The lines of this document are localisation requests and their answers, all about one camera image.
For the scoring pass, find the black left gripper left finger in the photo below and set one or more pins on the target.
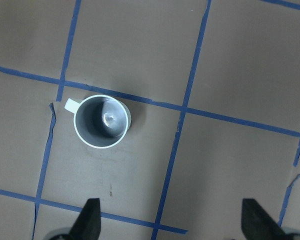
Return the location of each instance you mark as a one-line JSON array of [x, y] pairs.
[[88, 224]]

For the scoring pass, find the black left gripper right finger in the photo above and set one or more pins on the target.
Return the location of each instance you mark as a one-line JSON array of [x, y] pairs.
[[256, 223]]

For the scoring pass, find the white plastic cup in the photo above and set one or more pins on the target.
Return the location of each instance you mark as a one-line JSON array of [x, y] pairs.
[[100, 121]]

